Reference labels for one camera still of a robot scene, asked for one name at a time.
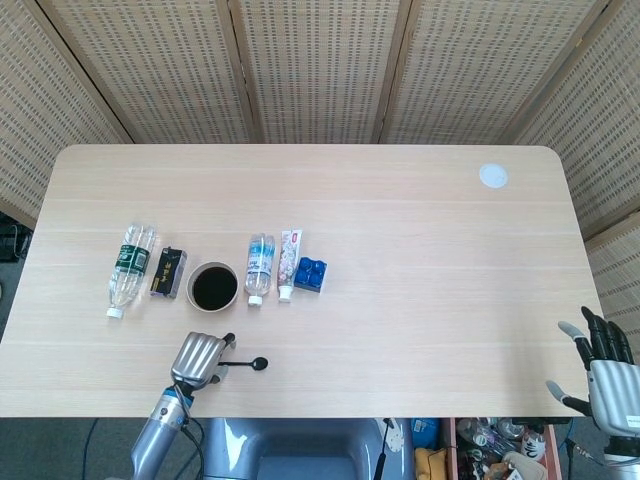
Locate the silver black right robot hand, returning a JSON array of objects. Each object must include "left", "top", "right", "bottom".
[{"left": 545, "top": 305, "right": 640, "bottom": 436}]

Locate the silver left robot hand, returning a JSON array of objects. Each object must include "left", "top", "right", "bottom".
[{"left": 170, "top": 331, "right": 238, "bottom": 392}]

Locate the black plastic spoon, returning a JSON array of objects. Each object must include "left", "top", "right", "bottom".
[{"left": 219, "top": 356, "right": 270, "bottom": 372}]

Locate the beige bowl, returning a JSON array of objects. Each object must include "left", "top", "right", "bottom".
[{"left": 186, "top": 261, "right": 240, "bottom": 315}]

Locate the dark brown liquid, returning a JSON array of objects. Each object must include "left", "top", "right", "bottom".
[{"left": 192, "top": 266, "right": 238, "bottom": 309}]

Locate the clear bottle blue label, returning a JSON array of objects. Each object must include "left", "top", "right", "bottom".
[{"left": 243, "top": 232, "right": 278, "bottom": 307}]

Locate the clear bottle green label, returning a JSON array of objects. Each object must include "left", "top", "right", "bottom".
[{"left": 105, "top": 222, "right": 159, "bottom": 320}]

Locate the wooden crate of clutter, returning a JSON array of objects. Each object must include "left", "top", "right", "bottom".
[{"left": 439, "top": 417, "right": 561, "bottom": 480}]

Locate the floral toothpaste tube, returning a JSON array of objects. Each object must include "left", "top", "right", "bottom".
[{"left": 277, "top": 228, "right": 306, "bottom": 304}]

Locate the grey robot torso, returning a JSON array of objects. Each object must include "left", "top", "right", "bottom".
[{"left": 202, "top": 417, "right": 416, "bottom": 480}]

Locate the blue building block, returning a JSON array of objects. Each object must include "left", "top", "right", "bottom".
[{"left": 293, "top": 255, "right": 328, "bottom": 293}]

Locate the blue packet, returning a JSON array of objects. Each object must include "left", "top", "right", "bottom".
[{"left": 410, "top": 417, "right": 441, "bottom": 446}]

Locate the yellow cloth bag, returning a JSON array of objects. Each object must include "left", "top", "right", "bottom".
[{"left": 414, "top": 447, "right": 449, "bottom": 480}]

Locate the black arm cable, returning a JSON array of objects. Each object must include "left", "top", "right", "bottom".
[{"left": 179, "top": 419, "right": 207, "bottom": 480}]

